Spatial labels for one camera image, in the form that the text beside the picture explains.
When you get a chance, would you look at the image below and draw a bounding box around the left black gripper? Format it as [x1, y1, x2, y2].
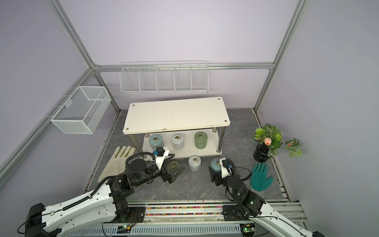
[135, 164, 185, 187]

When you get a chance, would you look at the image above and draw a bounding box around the large white tea canister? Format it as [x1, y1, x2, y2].
[188, 155, 201, 172]

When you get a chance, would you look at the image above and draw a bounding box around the large green tea canister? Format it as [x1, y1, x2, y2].
[167, 161, 181, 176]

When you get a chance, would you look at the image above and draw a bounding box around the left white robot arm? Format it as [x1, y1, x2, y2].
[17, 150, 184, 237]

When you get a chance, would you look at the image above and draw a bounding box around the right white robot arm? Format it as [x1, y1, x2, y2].
[208, 158, 324, 237]

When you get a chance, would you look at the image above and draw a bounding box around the small white tea canister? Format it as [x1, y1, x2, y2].
[171, 134, 185, 150]

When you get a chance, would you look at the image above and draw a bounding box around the small blue tea canister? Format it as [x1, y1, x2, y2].
[149, 134, 165, 151]

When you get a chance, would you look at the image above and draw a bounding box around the small green tea canister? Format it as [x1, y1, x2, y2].
[194, 131, 208, 149]

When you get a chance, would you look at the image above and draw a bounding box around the white two-tier shelf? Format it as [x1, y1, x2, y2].
[122, 97, 231, 159]

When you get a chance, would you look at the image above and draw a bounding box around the green rubber glove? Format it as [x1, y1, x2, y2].
[250, 163, 273, 192]

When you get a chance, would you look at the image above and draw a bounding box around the beige work glove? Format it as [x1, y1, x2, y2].
[98, 146, 136, 182]

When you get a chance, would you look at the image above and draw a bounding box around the artificial plant in black pot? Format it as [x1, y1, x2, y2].
[251, 123, 303, 163]

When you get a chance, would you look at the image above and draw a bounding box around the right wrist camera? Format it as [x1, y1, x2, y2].
[219, 158, 235, 179]

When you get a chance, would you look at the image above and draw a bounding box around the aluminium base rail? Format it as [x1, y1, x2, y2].
[59, 202, 316, 237]

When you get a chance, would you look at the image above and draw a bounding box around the long white wire basket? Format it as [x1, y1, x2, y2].
[119, 61, 209, 94]

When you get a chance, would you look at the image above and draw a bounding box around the white mesh wall basket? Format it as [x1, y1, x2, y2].
[50, 86, 111, 134]

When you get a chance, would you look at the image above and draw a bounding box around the aluminium cage frame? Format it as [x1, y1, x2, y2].
[1, 1, 297, 194]

